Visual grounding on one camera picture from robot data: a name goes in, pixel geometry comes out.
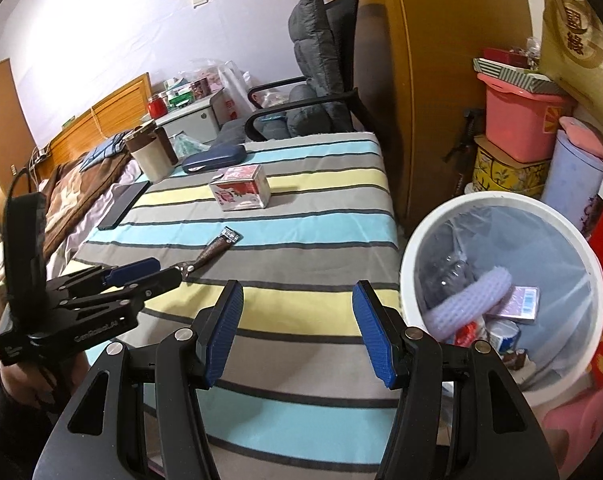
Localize yellow floral box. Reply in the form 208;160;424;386
471;135;552;201

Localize black tripod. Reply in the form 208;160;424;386
441;107;482;196

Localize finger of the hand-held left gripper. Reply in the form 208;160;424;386
56;266;183;316
46;257;162;297

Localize wooden headboard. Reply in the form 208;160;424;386
31;72;154;171

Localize pink plastic bucket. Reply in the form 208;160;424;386
477;72;577;163

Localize brown snack wrapper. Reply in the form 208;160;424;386
180;227;243;276

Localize grey chair cushion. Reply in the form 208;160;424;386
261;0;352;138

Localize person's left hand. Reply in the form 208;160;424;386
0;352;89;411

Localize lavender plastic bin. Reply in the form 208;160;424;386
539;130;603;241

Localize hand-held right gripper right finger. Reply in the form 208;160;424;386
351;281;562;480

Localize green white box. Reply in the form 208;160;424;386
164;79;194;108

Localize purple foam sleeve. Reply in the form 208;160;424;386
424;266;513;342

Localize black office chair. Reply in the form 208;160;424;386
244;0;377;143

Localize wooden door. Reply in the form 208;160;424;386
0;60;37;221

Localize pink bin lid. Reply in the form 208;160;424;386
556;116;603;162

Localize clear bottle with red label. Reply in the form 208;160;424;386
421;252;479;311

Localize cream cup with brown lid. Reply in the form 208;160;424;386
124;122;179;183

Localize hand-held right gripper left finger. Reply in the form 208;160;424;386
31;280;245;480

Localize white round trash bin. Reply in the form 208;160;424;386
399;191;603;466

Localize red gift box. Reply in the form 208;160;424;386
483;47;537;68

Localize yellow wooden wardrobe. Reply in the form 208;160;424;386
316;0;537;231

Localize white nightstand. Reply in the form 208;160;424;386
156;92;227;143

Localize white plastic bag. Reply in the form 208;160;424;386
216;60;254;123

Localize brown blanket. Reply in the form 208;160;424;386
36;160;134;256

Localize black tablet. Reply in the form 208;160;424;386
97;180;152;232

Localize dark blue glasses case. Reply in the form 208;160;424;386
181;142;246;175

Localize person's left forearm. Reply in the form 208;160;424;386
0;375;57;480

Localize gold paper bag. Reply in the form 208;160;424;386
536;0;603;116

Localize pink plastic stool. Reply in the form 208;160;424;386
541;387;603;471

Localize clear plastic bin liner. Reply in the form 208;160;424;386
414;205;595;381

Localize pink box with barcode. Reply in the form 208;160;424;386
486;285;541;323

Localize blue pillow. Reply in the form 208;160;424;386
78;135;132;171

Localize striped flat box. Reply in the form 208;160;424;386
472;56;567;96

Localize green patterned bag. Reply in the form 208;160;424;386
171;131;212;158

